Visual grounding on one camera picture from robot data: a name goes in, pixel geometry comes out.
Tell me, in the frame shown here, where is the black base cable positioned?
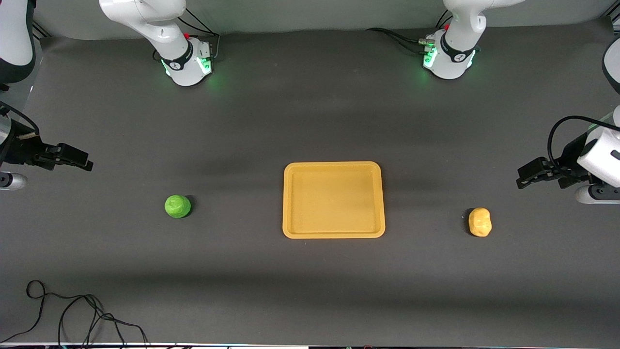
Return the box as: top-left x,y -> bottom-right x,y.
177,7 -> 221,63
366,10 -> 453,55

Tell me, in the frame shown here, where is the yellow potato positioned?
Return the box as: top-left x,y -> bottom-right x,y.
468,207 -> 493,238

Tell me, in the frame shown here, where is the black right base cable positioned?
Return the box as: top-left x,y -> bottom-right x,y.
177,7 -> 221,63

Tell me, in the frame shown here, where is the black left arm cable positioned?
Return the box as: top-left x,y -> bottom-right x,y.
547,115 -> 620,176

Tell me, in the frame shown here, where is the black left base cable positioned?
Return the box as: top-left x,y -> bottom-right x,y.
366,10 -> 453,55

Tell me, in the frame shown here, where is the yellow plastic tray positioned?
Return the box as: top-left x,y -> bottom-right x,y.
282,161 -> 386,239

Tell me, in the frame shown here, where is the green apple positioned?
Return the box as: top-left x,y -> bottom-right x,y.
164,194 -> 192,219

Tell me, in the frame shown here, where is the black loose looped cable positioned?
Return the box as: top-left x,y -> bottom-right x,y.
0,280 -> 149,348

